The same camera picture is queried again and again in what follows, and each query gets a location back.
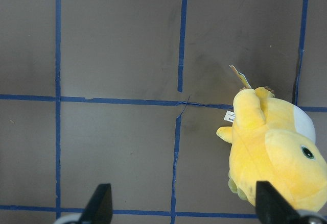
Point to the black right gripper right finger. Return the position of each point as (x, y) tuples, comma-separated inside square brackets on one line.
[(271, 207)]

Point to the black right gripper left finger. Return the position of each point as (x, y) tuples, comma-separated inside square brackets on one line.
[(99, 208)]

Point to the yellow plush toy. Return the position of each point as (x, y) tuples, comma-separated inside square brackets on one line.
[(273, 140)]

